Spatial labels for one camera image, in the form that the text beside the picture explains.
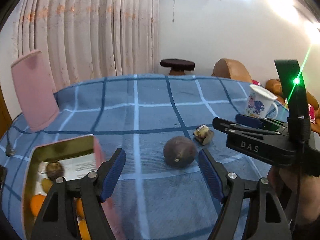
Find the blue plaid tablecloth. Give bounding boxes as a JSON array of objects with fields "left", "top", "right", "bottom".
[{"left": 1, "top": 74, "right": 289, "bottom": 239}]

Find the orange in tray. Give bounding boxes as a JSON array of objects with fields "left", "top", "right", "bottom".
[
  {"left": 75, "top": 198, "right": 85, "bottom": 219},
  {"left": 30, "top": 194, "right": 46, "bottom": 217}
]

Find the orange in tray left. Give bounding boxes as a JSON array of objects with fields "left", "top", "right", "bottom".
[{"left": 30, "top": 194, "right": 46, "bottom": 217}]

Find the white enamel mug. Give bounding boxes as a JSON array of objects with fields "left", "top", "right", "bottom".
[{"left": 244, "top": 84, "right": 279, "bottom": 118}]

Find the person's right hand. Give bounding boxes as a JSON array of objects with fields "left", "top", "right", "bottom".
[{"left": 267, "top": 166, "right": 319, "bottom": 225}]

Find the pink metal tin tray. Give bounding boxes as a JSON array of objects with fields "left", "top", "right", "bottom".
[{"left": 22, "top": 134, "right": 126, "bottom": 239}]

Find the orange tangerine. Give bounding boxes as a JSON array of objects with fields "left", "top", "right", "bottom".
[{"left": 78, "top": 219, "right": 91, "bottom": 240}]

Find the orange in tray right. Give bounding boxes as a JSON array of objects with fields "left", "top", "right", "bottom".
[{"left": 75, "top": 198, "right": 85, "bottom": 219}]

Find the dark round stool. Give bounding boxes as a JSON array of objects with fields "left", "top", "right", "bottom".
[{"left": 160, "top": 59, "right": 195, "bottom": 76}]

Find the printed paper sheet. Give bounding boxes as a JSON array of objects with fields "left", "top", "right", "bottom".
[{"left": 34, "top": 153, "right": 97, "bottom": 196}]

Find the small brown-green kiwi fruit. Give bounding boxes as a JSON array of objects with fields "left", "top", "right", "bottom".
[{"left": 41, "top": 178, "right": 53, "bottom": 193}]

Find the brown leather sofa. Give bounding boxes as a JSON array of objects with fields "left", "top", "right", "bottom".
[{"left": 265, "top": 78, "right": 320, "bottom": 111}]

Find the tan leather armchair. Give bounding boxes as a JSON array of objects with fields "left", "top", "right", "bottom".
[{"left": 212, "top": 59, "right": 253, "bottom": 83}]

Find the dark brown water chestnut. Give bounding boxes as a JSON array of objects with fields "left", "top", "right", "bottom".
[{"left": 46, "top": 161, "right": 64, "bottom": 181}]

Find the pink floral curtain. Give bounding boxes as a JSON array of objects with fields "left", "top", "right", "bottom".
[{"left": 16, "top": 0, "right": 159, "bottom": 90}]

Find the large purple round fruit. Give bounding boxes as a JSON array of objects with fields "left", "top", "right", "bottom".
[{"left": 163, "top": 136, "right": 197, "bottom": 168}]

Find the black charging cable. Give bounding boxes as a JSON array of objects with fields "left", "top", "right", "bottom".
[{"left": 5, "top": 127, "right": 16, "bottom": 157}]

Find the pink floral cloth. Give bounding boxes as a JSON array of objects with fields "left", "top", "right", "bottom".
[{"left": 266, "top": 79, "right": 319, "bottom": 124}]

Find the pink cylindrical canister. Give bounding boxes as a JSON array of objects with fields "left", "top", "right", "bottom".
[{"left": 11, "top": 50, "right": 59, "bottom": 132}]

